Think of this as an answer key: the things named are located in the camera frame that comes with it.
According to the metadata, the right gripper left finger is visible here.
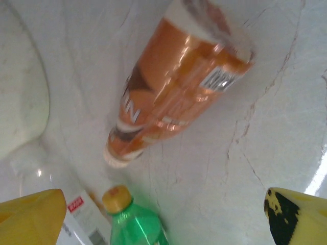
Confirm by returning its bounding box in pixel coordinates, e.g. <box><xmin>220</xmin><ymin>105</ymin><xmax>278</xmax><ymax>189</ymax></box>
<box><xmin>0</xmin><ymin>188</ymin><xmax>67</xmax><ymax>245</ymax></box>

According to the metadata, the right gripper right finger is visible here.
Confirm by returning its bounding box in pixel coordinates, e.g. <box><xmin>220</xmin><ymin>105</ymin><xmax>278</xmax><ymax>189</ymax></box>
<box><xmin>264</xmin><ymin>187</ymin><xmax>327</xmax><ymax>245</ymax></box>

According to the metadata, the white label bottle orange mark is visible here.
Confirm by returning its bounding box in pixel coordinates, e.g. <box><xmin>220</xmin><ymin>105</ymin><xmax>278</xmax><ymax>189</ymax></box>
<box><xmin>10</xmin><ymin>150</ymin><xmax>113</xmax><ymax>245</ymax></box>

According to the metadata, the green plastic bottle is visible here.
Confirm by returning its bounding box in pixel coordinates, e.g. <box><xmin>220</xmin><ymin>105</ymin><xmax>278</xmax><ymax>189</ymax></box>
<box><xmin>102</xmin><ymin>185</ymin><xmax>171</xmax><ymax>245</ymax></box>

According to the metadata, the copper orange label bottle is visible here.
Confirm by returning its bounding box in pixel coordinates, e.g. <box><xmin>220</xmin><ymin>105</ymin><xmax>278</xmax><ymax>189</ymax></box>
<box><xmin>103</xmin><ymin>0</ymin><xmax>258</xmax><ymax>168</ymax></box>

